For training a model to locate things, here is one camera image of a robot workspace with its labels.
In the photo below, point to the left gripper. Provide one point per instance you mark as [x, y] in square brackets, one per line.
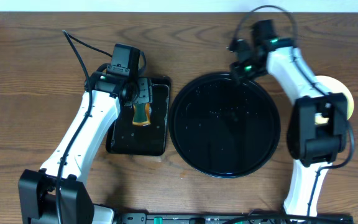
[144, 92]

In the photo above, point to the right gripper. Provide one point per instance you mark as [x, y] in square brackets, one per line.
[235, 67]

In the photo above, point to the orange green sponge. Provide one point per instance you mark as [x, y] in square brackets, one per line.
[142, 113]

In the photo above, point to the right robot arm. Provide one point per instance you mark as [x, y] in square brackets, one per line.
[319, 124]

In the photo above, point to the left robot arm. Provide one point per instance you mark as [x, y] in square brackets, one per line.
[56, 193]

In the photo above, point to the rectangular black tray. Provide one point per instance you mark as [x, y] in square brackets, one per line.
[125, 138]

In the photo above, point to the round black tray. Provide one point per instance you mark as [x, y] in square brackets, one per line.
[224, 129]

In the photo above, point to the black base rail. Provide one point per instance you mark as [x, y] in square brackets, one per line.
[250, 218]

